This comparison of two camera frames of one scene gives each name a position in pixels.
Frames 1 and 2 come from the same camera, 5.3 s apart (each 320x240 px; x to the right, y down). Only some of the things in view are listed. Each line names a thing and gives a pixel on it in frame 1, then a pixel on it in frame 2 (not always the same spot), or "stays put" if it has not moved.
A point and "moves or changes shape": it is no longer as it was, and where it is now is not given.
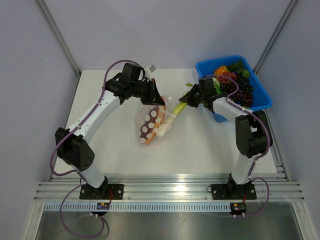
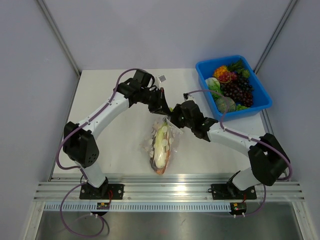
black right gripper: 188,98 → 175,113
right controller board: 238,208 stays put
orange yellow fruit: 221,70 stays put
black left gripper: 153,97 → 160,106
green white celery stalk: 165,127 moves or changes shape
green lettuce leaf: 216,85 stays put
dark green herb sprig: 236,66 stays put
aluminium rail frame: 271,187 stays put
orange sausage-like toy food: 153,119 → 159,170
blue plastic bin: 261,100 stays put
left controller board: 103,205 stays put
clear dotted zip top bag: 153,122 moves or changes shape
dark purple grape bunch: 243,96 stays put
